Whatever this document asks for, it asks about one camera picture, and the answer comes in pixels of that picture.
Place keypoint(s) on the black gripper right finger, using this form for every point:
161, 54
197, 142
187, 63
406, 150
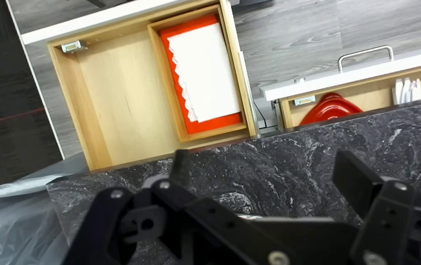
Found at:
358, 184

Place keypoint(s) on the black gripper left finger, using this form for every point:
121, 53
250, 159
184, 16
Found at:
178, 166

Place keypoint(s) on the open wooden drawer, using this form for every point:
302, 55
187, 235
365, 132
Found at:
365, 78
118, 85

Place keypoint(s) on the red plastic container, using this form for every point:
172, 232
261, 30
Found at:
330, 106

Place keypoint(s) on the white utensils in drawer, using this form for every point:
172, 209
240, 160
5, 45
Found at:
406, 91

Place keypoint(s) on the orange tray with white liner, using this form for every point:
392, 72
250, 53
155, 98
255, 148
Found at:
202, 73

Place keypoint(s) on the clear plastic bag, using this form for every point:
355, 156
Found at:
30, 228

